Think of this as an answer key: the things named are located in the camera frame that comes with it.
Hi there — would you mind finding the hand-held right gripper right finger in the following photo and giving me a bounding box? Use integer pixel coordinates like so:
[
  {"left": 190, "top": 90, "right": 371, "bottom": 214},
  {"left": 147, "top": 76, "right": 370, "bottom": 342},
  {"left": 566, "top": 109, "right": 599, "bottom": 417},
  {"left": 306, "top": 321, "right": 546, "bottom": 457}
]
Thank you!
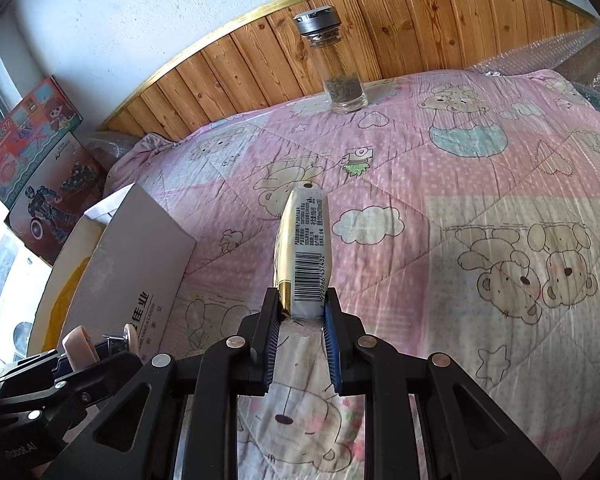
[{"left": 321, "top": 287, "right": 563, "bottom": 480}]

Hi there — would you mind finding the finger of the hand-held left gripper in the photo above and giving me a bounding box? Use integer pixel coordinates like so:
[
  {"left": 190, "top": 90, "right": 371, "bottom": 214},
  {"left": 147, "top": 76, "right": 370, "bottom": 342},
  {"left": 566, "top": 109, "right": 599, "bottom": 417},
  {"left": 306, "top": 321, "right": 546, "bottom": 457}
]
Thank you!
[
  {"left": 0, "top": 351, "right": 76, "bottom": 392},
  {"left": 0, "top": 350, "right": 146, "bottom": 433}
]

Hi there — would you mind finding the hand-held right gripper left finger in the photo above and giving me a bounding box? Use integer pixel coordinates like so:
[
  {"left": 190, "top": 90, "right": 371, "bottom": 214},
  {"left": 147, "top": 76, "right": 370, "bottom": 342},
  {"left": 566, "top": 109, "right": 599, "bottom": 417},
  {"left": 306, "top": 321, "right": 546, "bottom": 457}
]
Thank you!
[{"left": 45, "top": 287, "right": 287, "bottom": 480}]

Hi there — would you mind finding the pale pink plastic gadget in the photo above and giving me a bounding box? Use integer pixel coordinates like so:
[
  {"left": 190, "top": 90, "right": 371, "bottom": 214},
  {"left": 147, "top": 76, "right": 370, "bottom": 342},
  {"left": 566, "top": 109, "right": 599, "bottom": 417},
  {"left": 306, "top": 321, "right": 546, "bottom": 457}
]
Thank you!
[{"left": 62, "top": 322, "right": 142, "bottom": 363}]

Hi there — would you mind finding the white cardboard box yellow tape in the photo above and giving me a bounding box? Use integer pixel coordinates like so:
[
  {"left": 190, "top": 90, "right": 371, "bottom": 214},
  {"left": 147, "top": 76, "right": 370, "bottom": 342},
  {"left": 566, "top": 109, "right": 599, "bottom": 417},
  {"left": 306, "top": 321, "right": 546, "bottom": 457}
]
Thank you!
[{"left": 27, "top": 182, "right": 198, "bottom": 361}]

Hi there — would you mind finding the robot figures toy box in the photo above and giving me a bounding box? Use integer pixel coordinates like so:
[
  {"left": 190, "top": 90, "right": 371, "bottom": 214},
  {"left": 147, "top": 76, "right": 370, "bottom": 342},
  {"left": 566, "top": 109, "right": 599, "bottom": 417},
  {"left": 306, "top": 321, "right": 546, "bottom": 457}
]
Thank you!
[{"left": 5, "top": 132, "right": 108, "bottom": 266}]

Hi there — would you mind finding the pink printed blanket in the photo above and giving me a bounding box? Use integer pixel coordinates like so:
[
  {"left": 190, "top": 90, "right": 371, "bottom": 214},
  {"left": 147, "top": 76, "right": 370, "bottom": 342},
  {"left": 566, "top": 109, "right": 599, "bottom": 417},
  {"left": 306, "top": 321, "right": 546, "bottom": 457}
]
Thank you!
[{"left": 102, "top": 67, "right": 600, "bottom": 480}]

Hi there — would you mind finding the cartoon girl toy box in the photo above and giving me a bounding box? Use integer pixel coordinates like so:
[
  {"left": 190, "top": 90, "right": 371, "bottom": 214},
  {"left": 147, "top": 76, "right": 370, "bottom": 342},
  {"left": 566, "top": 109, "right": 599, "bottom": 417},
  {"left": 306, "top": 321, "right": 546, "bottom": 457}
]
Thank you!
[{"left": 0, "top": 76, "right": 83, "bottom": 208}]

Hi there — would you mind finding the clear bubble wrap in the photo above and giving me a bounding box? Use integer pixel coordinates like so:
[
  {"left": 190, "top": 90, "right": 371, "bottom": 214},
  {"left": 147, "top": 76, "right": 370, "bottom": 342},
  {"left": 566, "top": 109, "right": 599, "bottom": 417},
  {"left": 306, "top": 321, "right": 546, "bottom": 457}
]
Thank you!
[
  {"left": 462, "top": 25, "right": 600, "bottom": 126},
  {"left": 82, "top": 130, "right": 136, "bottom": 171}
]

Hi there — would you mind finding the glass bottle metal lid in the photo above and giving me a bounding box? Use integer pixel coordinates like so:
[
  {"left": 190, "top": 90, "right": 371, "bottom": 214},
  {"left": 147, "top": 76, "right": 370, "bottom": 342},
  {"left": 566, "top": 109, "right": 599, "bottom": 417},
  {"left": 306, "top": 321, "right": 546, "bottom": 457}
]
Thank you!
[{"left": 292, "top": 6, "right": 370, "bottom": 113}]

